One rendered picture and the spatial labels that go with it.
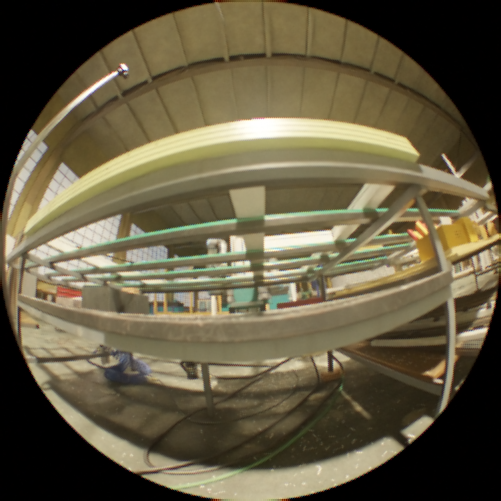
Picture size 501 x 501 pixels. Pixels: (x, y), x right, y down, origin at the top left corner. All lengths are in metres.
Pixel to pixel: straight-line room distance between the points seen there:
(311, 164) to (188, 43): 7.75
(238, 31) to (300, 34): 2.18
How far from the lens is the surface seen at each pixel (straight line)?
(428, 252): 0.63
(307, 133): 0.35
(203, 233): 0.52
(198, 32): 7.88
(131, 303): 0.88
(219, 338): 0.24
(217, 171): 0.29
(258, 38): 7.86
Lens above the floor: 0.60
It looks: 20 degrees up
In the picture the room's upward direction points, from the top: 5 degrees counter-clockwise
